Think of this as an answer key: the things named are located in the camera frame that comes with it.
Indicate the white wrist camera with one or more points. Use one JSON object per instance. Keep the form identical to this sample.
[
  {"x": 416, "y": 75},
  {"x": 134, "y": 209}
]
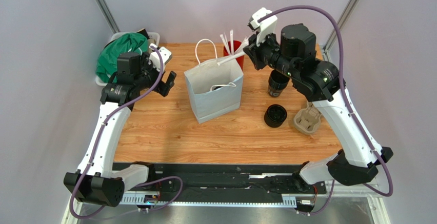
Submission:
[
  {"x": 263, "y": 22},
  {"x": 159, "y": 56}
]

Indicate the green cloth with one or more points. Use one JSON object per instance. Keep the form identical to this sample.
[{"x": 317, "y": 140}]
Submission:
[{"x": 107, "y": 60}]

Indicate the stack of black cups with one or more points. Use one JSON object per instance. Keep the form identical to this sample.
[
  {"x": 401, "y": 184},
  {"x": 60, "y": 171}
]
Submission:
[{"x": 277, "y": 82}]

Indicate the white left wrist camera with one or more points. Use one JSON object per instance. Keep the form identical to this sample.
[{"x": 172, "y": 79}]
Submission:
[{"x": 159, "y": 56}]

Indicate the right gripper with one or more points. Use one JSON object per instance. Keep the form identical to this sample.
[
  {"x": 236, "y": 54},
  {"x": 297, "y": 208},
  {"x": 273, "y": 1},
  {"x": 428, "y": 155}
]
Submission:
[{"x": 257, "y": 54}]

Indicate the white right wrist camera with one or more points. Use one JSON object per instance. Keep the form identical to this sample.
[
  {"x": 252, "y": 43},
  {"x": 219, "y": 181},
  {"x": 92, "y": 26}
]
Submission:
[{"x": 263, "y": 22}]

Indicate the stack of black lids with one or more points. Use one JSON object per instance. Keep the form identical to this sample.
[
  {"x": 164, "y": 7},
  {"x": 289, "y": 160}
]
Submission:
[{"x": 275, "y": 115}]

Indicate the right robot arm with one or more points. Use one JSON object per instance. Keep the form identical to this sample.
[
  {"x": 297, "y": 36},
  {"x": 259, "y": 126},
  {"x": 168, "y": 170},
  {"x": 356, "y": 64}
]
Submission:
[{"x": 294, "y": 57}]

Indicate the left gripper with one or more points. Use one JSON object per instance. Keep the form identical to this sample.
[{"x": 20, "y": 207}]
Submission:
[{"x": 163, "y": 87}]

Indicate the cardboard cup carrier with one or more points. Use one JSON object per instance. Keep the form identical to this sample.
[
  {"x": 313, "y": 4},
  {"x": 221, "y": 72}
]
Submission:
[{"x": 308, "y": 119}]

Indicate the white plastic bin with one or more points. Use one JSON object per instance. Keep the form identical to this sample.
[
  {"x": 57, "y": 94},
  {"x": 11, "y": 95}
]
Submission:
[{"x": 154, "y": 37}]

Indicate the white wrapped straws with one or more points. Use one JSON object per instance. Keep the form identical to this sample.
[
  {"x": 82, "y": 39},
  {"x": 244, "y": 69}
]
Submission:
[{"x": 232, "y": 35}]

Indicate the white paper bag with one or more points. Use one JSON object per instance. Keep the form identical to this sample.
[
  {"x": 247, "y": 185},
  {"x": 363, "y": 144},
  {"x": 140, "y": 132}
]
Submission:
[{"x": 214, "y": 89}]

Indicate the single white straw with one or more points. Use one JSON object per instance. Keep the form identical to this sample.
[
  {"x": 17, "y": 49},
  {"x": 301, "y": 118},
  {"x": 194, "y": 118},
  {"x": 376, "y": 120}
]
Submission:
[{"x": 230, "y": 57}]

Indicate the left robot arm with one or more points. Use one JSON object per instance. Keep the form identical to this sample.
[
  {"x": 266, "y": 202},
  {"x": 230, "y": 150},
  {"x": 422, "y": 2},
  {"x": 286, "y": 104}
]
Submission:
[{"x": 94, "y": 180}]

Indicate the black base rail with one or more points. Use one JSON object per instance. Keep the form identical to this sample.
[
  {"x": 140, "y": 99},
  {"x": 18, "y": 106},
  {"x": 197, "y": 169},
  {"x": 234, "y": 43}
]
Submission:
[{"x": 225, "y": 185}]

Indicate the red straw cup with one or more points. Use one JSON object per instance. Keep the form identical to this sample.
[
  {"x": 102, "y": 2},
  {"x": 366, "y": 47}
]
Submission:
[{"x": 239, "y": 58}]

